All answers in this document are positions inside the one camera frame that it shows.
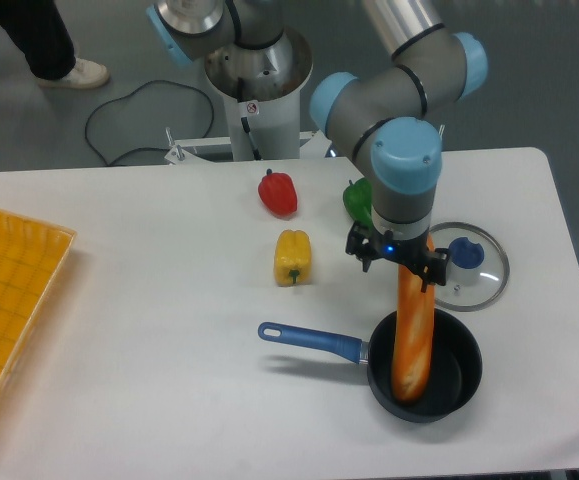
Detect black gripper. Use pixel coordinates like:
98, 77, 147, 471
345, 221, 451, 293

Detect long orange bread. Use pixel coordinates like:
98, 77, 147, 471
390, 234, 438, 405

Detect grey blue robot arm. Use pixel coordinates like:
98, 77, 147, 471
147, 1, 488, 286

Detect green bell pepper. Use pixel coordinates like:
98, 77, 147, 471
342, 178, 372, 231

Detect glass lid blue knob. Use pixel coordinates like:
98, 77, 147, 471
430, 221, 510, 312

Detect yellow bell pepper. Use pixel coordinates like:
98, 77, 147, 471
273, 230, 312, 287

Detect red bell pepper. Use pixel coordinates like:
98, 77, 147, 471
258, 169, 298, 217

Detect white sneaker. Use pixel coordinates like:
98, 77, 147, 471
36, 58, 110, 90

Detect yellow woven basket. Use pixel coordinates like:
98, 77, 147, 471
0, 209, 76, 390

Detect person's leg black trousers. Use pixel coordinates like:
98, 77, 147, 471
0, 0, 76, 80

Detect dark pot blue handle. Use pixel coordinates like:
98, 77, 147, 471
258, 309, 483, 423

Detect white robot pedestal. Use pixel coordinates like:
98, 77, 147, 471
163, 29, 346, 165

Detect black floor cable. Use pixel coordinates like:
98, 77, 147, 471
84, 79, 215, 167

